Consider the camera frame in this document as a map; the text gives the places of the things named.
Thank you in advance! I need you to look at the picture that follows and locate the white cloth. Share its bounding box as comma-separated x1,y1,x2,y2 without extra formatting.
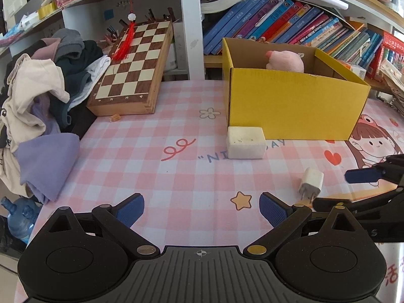
68,55,112,111

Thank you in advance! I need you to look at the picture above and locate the yellow cardboard box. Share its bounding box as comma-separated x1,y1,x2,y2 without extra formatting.
222,37,371,141

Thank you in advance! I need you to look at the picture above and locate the row of blue children's books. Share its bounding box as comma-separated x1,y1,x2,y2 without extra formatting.
202,0,384,79

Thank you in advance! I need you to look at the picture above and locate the wooden folding chessboard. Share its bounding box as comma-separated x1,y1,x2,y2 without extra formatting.
86,20,174,117

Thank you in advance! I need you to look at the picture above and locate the small yellow box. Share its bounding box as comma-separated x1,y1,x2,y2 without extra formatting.
38,3,57,20

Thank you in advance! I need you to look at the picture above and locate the small white plug charger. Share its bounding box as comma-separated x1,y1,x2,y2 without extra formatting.
298,168,324,203

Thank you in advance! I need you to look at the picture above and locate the lilac garment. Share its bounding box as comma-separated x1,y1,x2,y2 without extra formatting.
16,95,81,204

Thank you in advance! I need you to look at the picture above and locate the red thick dictionary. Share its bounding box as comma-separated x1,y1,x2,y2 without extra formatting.
366,32,404,79

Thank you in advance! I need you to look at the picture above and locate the pink plush paw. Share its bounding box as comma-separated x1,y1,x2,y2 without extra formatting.
264,50,305,73

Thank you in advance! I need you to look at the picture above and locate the white shelf unit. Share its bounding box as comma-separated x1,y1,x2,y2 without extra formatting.
0,0,404,83

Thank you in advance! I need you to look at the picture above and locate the orange white small carton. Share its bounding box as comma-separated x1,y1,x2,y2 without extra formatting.
341,60,367,80

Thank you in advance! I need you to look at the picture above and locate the cream garment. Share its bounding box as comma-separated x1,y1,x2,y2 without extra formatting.
0,54,70,196

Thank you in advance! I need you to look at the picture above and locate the blue water jug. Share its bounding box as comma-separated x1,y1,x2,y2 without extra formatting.
0,196,42,246

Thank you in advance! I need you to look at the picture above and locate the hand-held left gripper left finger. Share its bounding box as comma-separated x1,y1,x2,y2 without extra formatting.
38,193,158,257

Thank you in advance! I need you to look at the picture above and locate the stack of papers and books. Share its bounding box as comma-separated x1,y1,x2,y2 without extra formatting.
379,58,404,117

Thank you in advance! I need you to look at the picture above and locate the white foam block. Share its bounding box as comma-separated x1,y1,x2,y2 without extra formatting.
226,126,266,160

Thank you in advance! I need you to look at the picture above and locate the pink checked desktop mat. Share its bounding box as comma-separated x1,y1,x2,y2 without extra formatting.
30,79,404,291

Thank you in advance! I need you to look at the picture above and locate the red tassel charm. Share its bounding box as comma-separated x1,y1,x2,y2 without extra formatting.
112,0,137,61

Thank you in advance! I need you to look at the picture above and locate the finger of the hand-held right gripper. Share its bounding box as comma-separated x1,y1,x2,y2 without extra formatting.
345,154,404,187
312,187,404,215

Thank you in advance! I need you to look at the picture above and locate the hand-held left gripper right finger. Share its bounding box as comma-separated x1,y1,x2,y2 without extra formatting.
247,192,368,256

